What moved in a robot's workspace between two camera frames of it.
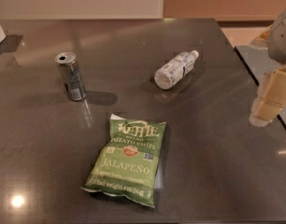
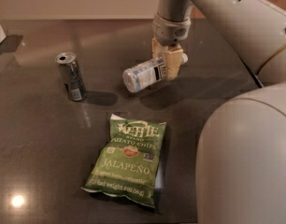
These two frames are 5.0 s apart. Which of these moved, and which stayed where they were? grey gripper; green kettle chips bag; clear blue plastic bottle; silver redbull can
Moved: grey gripper; clear blue plastic bottle
Stayed: silver redbull can; green kettle chips bag
